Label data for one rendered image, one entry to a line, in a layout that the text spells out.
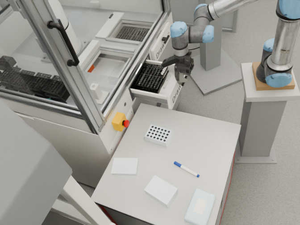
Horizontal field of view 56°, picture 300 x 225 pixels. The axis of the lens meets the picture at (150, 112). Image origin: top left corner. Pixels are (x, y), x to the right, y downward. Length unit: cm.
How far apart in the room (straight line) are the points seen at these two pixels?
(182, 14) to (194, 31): 212
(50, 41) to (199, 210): 88
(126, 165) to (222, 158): 47
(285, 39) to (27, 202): 112
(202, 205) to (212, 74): 173
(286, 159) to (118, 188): 139
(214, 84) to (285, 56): 139
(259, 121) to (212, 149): 56
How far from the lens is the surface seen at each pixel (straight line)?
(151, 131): 149
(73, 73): 112
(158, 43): 178
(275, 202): 220
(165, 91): 160
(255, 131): 202
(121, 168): 144
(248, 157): 230
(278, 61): 143
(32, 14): 95
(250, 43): 320
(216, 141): 148
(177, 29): 129
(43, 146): 68
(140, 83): 158
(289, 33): 132
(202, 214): 127
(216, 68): 285
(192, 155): 143
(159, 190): 131
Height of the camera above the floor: 201
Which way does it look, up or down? 51 degrees down
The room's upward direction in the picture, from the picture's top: 15 degrees counter-clockwise
